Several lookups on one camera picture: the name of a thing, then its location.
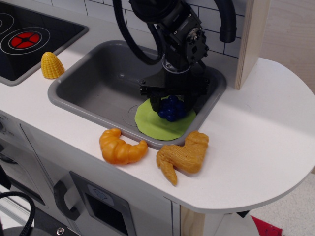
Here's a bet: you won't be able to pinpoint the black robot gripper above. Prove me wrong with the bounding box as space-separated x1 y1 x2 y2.
139 55 210 113

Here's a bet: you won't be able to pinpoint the blue toy blueberries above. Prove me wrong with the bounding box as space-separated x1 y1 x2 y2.
157 95 187 122

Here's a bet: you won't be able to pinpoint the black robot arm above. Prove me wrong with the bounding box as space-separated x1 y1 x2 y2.
126 0 209 112

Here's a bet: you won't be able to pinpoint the green toy plate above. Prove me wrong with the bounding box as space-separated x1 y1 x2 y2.
134 99 196 141

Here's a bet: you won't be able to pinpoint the grey toy sink basin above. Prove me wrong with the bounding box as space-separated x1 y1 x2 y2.
48 40 226 149

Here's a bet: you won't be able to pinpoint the toy fried chicken wing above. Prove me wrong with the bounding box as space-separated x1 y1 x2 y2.
156 131 209 186

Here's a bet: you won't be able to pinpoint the orange toy croissant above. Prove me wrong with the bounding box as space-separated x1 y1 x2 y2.
99 128 148 165

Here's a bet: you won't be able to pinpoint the black toy faucet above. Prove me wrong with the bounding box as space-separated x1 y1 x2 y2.
214 0 237 43

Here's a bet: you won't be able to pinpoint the wooden side panel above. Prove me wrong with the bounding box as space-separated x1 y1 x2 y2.
234 0 271 90

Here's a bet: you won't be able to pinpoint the yellow toy corn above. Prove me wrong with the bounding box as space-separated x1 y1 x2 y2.
41 52 65 79

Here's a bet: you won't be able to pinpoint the red cloth on floor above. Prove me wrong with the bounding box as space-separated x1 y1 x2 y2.
252 216 283 236

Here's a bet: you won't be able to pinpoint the black toy stovetop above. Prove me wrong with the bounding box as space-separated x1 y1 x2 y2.
0 2 88 86

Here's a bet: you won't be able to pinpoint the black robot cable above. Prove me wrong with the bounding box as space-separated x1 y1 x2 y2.
112 0 164 66

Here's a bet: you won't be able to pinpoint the black oven door handle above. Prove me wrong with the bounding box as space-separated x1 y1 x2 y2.
53 180 80 221

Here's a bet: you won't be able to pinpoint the black braided cable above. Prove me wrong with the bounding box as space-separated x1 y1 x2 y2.
0 191 36 234

